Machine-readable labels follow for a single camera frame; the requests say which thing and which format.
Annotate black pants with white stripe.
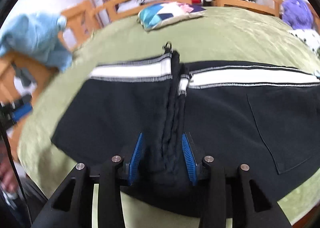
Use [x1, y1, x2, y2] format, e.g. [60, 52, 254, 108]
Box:
[51, 48, 319, 217]

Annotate green bed blanket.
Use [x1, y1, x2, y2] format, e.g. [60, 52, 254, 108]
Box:
[17, 6, 320, 228]

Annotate white black-dotted pillow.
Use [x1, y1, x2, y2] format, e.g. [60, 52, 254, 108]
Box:
[288, 29, 320, 56]

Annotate light blue fluffy blanket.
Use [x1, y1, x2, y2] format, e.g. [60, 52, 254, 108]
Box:
[1, 13, 73, 71]

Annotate purple fluffy plush toy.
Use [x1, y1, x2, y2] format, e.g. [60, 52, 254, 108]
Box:
[281, 0, 313, 30]

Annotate colourful geometric cushion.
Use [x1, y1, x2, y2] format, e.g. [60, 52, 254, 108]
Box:
[137, 1, 206, 31]

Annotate black cable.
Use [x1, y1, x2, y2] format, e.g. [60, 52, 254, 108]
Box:
[0, 120, 33, 226]

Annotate wooden bed frame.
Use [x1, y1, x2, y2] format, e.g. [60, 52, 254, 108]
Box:
[62, 0, 319, 71]

